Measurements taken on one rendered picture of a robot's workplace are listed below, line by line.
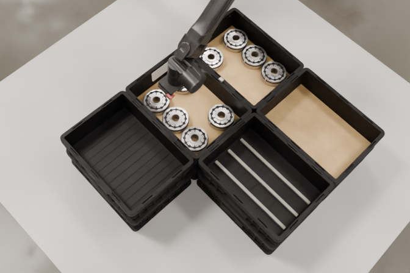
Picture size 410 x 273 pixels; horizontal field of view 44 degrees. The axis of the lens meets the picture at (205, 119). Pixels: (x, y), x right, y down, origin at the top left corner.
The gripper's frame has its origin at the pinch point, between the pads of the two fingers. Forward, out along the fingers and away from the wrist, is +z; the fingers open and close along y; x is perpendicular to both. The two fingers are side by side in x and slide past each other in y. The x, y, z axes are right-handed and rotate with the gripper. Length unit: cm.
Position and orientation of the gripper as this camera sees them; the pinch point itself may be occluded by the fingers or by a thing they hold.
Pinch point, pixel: (175, 91)
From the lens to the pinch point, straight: 177.3
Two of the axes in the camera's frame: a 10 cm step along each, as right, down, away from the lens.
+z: -0.8, 4.2, 9.0
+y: 7.2, -6.0, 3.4
